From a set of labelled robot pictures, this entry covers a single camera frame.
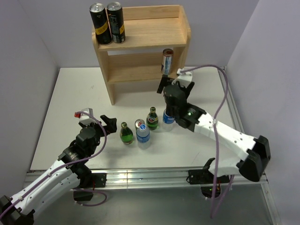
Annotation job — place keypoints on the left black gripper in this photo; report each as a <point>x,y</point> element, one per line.
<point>110,122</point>

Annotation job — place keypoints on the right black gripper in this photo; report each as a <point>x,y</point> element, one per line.
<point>187,90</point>

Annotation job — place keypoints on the clear water bottle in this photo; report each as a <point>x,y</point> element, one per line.
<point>143,137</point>
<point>168,122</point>

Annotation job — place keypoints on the silver blue energy can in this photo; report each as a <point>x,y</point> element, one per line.
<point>167,61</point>

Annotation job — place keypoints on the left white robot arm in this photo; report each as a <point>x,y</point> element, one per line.
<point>67,172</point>

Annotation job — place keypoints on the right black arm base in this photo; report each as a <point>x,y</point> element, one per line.
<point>204,177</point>

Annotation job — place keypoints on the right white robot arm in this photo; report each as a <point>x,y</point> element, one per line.
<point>252,153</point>

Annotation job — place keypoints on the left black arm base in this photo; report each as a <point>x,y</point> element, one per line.
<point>93,181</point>

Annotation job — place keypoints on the wooden three-tier shelf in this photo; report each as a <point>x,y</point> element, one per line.
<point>146,27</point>

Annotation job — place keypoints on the left green glass bottle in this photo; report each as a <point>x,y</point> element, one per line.
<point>126,134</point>

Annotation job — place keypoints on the green glass bottle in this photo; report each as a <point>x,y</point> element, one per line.
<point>152,119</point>
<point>126,134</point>

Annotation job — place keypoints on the rear silver red-tab can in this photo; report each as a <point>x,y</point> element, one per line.
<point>138,123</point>

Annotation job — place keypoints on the right green glass bottle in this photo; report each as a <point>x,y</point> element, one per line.
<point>152,119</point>

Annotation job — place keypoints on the right black yellow can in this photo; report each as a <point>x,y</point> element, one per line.
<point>116,20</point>

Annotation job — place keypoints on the black yellow can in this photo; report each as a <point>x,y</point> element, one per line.
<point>116,20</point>
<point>100,22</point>

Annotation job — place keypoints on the left black yellow can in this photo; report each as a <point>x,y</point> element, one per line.
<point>100,22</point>

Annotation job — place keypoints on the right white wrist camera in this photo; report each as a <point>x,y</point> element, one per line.
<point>183,79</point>

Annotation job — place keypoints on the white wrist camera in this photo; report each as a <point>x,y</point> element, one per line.
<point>183,79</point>
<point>83,118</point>

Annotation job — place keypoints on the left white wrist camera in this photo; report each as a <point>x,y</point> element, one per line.
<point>83,118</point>

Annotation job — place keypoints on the aluminium front rail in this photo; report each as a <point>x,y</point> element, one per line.
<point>119,178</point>

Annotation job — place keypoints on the aluminium rail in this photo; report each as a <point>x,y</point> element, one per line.
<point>119,178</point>
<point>234,110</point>

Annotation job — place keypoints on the aluminium right rail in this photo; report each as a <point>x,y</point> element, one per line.
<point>234,110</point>

